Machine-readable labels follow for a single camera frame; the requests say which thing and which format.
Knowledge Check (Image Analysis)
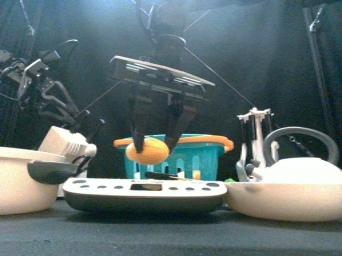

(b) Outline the orange fruit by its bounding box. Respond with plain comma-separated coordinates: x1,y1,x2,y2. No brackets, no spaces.
124,136,171,166

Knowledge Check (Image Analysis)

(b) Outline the white toy induction stove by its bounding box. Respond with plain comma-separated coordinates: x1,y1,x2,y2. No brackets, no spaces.
61,177,228,214

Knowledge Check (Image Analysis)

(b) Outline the teal basket with orange rim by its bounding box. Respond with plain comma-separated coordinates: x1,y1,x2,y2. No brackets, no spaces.
112,133,235,182

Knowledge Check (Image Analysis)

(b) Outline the black curved toy utensil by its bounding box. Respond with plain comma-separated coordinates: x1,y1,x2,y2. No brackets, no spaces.
144,171,190,181

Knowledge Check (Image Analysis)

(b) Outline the gray toy utensil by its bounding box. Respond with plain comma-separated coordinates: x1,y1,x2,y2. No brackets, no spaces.
235,158,262,183

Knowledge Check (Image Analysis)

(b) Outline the white toy frying pan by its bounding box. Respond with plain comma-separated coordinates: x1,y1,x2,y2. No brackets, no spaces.
223,181,342,223

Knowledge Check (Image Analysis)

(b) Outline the thin taut string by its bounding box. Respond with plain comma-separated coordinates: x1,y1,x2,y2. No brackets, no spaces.
77,81,123,116
183,46,256,109

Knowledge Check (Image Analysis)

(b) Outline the gray looped cable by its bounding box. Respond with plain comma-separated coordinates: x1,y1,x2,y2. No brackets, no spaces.
52,38,80,62

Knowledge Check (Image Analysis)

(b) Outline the white pot with gray handle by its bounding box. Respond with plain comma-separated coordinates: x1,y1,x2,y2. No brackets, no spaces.
0,146,88,216

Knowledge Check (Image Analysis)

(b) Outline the white kettle with gray handle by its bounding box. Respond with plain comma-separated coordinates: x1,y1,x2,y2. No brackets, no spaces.
262,125,342,185

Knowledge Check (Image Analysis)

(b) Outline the black frame pole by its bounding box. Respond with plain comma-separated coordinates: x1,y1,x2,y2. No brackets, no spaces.
302,4,334,138

